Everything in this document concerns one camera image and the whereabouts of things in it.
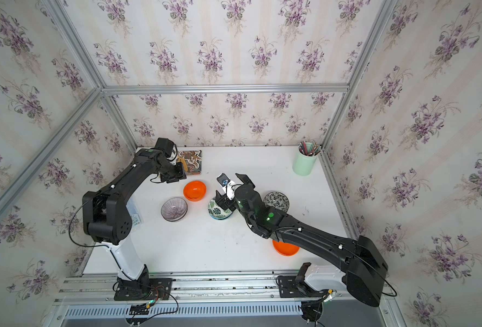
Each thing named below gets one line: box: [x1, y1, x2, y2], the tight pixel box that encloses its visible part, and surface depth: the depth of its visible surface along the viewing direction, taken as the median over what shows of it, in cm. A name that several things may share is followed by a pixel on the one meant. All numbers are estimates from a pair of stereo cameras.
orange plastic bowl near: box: [272, 239, 300, 257], surface depth 80 cm
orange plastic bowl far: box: [183, 180, 207, 203], surface depth 99 cm
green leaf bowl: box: [207, 196, 233, 221], surface depth 92 cm
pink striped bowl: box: [160, 197, 188, 222], surface depth 92 cm
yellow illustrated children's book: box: [176, 149, 203, 176], surface depth 115 cm
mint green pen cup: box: [292, 141, 322, 177], surface depth 103 cm
